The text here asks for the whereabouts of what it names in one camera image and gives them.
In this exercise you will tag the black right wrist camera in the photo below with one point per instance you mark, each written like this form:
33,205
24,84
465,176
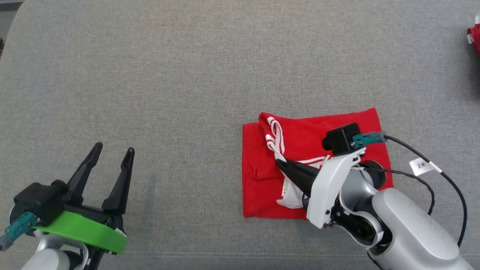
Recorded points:
342,138

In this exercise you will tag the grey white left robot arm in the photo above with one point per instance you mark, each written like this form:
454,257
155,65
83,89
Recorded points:
48,258

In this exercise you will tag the teal right camera connector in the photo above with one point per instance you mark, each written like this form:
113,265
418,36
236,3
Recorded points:
369,138

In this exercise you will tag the teal camera connector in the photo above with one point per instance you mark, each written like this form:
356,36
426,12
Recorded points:
369,138
18,228

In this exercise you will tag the red Bulls 23 shorts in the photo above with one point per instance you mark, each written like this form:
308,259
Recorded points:
475,41

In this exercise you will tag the red Bulls basketball jersey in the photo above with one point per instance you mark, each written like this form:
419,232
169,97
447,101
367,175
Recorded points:
258,195

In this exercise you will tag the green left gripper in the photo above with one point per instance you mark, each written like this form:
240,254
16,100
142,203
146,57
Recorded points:
86,228

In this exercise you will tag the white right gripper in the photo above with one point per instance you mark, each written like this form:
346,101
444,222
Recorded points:
328,187

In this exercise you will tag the teal left camera connector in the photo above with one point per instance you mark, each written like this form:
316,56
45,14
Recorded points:
18,228

